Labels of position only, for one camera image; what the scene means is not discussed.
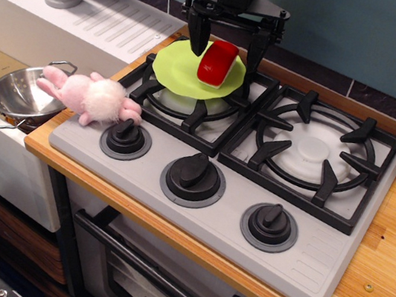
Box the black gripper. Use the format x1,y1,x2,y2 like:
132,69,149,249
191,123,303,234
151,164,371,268
182,0,291,96

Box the pink plush bunny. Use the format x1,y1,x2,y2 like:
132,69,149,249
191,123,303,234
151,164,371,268
36,65,142,126

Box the red white toy sushi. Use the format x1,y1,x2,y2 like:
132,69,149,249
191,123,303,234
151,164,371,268
197,40,239,89

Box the green plastic plate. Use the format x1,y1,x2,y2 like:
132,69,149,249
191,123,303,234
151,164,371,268
153,40,246,100

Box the black left burner grate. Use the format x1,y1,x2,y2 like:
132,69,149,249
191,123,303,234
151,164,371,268
119,53,280,157

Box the black burner grate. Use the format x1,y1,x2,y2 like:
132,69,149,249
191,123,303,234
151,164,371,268
218,85,396,235
119,53,280,157

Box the black left stove knob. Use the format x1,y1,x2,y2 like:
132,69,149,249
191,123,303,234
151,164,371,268
99,119,152,161

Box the black stove knob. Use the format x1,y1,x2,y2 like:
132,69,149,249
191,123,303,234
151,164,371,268
159,153,226,209
99,119,152,161
240,203,298,254

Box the black middle stove knob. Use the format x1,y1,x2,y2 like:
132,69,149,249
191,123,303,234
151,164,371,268
159,153,226,209

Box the black right burner grate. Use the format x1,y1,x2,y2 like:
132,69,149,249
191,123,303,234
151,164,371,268
218,85,396,235

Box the grey toy stove top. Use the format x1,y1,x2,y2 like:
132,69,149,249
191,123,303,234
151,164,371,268
49,118,385,297

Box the black right stove knob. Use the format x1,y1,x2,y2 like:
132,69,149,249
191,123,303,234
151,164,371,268
240,203,298,254

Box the white toy sink unit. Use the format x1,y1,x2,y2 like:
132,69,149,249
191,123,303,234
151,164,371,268
0,0,183,232

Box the steel colander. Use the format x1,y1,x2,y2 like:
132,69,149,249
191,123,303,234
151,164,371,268
0,67,65,134

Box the toy oven door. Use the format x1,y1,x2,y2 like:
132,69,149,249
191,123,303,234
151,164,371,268
73,206,240,297

